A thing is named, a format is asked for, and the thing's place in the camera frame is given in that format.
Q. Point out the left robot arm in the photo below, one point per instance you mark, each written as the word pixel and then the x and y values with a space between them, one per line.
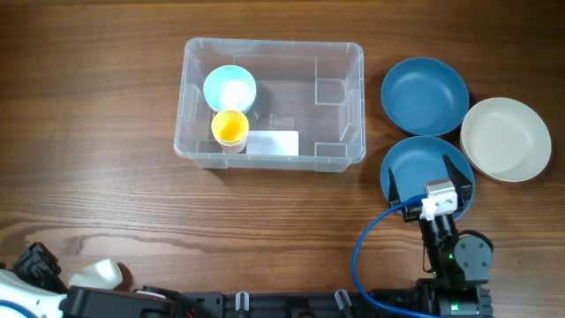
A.
pixel 32 288

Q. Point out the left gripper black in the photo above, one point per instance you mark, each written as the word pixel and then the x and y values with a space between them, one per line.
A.
pixel 35 257

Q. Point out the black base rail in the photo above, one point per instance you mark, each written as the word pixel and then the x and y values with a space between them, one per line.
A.
pixel 339 304

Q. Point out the cream pale yellow cup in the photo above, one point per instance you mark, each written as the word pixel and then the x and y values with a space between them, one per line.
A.
pixel 103 274

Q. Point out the dark blue plate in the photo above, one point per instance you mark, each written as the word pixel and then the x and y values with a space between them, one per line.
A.
pixel 424 96
pixel 417 160

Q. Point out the pink cup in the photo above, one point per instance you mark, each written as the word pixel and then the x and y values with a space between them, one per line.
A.
pixel 233 147

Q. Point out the cream beige plate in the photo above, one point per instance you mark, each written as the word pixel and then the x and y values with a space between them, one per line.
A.
pixel 505 140

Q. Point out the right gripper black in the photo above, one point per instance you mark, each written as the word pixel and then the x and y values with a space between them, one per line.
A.
pixel 462 185

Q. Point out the light blue bowl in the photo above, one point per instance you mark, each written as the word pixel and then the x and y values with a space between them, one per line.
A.
pixel 230 87

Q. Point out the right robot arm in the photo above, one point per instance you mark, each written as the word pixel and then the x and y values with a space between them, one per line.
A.
pixel 459 260

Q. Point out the clear plastic storage container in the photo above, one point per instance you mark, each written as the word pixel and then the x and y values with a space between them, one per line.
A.
pixel 314 88

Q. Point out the dark blue near plate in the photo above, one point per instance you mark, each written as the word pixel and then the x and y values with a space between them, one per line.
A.
pixel 417 160

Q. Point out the dark blue far plate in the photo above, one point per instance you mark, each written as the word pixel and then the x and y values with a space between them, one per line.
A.
pixel 424 96

